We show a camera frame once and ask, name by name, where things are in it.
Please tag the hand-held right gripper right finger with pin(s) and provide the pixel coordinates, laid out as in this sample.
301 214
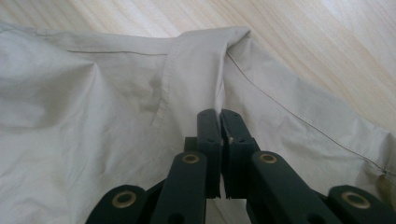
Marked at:
238 155

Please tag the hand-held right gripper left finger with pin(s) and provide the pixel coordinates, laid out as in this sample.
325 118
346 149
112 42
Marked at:
211 146

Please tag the beige shirt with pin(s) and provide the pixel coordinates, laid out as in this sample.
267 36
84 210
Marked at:
93 109

